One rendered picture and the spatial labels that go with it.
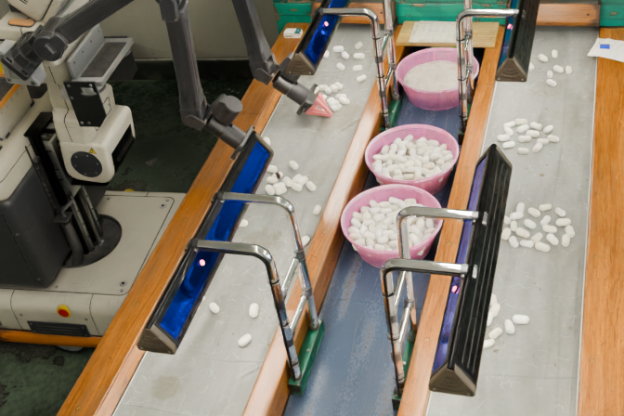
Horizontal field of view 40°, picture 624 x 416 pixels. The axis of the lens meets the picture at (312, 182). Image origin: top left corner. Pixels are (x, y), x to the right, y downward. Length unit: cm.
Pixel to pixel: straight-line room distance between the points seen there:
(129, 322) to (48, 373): 110
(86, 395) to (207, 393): 27
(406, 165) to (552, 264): 54
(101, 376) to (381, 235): 78
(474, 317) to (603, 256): 65
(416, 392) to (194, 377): 51
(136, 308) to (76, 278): 92
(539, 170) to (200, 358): 105
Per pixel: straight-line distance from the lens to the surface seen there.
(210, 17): 429
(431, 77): 283
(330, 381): 203
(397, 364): 185
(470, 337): 154
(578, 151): 250
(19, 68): 245
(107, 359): 210
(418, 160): 247
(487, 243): 170
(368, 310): 215
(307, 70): 233
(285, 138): 263
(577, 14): 296
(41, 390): 318
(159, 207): 325
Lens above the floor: 226
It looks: 38 degrees down
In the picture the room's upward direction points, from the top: 10 degrees counter-clockwise
